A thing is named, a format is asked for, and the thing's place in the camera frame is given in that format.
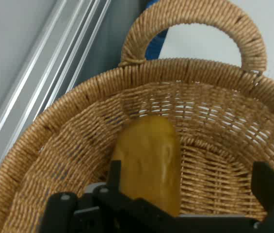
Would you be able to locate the blue plastic object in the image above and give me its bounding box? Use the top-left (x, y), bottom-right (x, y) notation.
top-left (144, 0), bottom-right (169, 61)

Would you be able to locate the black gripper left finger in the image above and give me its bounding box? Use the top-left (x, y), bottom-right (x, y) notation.
top-left (39, 160), bottom-right (137, 233)

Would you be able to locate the woven wicker basket with handles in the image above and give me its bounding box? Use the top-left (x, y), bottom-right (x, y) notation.
top-left (0, 0), bottom-right (274, 233)

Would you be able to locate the brown potato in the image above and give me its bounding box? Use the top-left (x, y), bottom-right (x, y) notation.
top-left (110, 115), bottom-right (182, 218)

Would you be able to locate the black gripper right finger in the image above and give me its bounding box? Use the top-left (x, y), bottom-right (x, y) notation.
top-left (250, 161), bottom-right (274, 233)

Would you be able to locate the aluminium frame rail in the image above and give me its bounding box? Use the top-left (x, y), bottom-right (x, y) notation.
top-left (0, 0), bottom-right (113, 202)

